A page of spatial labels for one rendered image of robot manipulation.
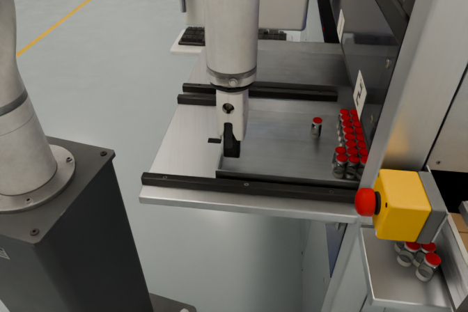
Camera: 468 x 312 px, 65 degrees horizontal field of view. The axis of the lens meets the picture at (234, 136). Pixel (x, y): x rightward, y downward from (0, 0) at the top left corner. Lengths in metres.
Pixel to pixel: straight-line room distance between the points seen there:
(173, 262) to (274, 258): 0.43
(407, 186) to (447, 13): 0.22
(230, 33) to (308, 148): 0.35
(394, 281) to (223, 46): 0.44
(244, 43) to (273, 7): 0.96
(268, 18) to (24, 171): 1.08
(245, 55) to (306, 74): 0.51
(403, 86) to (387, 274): 0.29
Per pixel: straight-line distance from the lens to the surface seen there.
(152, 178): 0.71
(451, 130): 0.58
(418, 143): 0.58
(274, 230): 1.75
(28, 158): 0.77
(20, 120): 0.73
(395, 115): 0.54
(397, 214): 0.53
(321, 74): 1.09
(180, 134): 0.84
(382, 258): 0.65
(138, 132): 2.34
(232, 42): 0.56
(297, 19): 1.54
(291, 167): 0.75
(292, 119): 0.88
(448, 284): 0.65
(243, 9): 0.55
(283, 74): 1.06
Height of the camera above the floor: 1.39
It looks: 38 degrees down
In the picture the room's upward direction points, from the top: straight up
